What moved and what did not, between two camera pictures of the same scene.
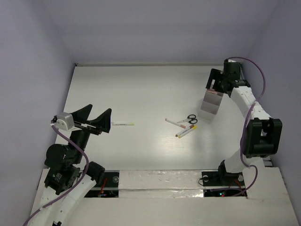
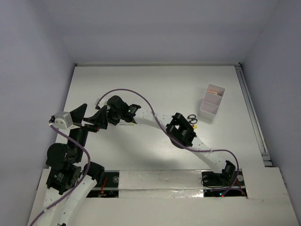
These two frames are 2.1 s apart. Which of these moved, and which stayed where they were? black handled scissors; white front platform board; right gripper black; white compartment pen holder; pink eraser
Moved: pink eraser; right gripper black
Stayed: white compartment pen holder; black handled scissors; white front platform board
